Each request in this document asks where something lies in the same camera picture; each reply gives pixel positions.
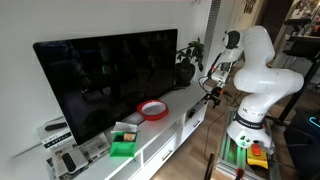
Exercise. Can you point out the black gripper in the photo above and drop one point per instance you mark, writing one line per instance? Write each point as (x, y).
(216, 93)

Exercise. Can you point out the black remote control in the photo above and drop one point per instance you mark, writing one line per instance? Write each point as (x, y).
(192, 113)

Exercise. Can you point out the metal robot base platform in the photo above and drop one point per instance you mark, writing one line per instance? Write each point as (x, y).
(230, 156)

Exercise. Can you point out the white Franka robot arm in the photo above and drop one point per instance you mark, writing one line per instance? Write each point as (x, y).
(266, 83)

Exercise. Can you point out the white tv stand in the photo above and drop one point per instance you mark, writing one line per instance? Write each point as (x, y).
(160, 133)

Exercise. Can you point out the small black remote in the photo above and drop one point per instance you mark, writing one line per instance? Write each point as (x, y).
(69, 162)

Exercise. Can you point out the long black remote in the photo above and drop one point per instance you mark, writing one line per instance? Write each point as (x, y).
(55, 126)

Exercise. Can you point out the potted green plant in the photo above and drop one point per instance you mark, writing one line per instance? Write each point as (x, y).
(186, 66)

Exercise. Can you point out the red bowl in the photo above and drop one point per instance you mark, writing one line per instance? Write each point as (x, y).
(152, 110)

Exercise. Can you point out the yellow emergency stop box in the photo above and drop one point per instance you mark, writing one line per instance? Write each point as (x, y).
(257, 156)

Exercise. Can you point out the green box with white lid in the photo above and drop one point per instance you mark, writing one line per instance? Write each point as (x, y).
(122, 146)

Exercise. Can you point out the black case with cyan light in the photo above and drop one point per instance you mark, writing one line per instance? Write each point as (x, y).
(305, 146)

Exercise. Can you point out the black flat screen television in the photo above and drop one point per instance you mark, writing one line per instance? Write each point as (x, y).
(110, 80)

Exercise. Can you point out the newspaper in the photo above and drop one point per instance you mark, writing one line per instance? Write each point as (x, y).
(96, 145)

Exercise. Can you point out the white booklet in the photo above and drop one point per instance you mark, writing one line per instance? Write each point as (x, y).
(78, 158)

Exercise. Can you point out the white labelled box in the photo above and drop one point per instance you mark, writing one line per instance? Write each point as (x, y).
(55, 138)

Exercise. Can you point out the black desk frame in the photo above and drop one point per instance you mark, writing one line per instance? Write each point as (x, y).
(303, 50)

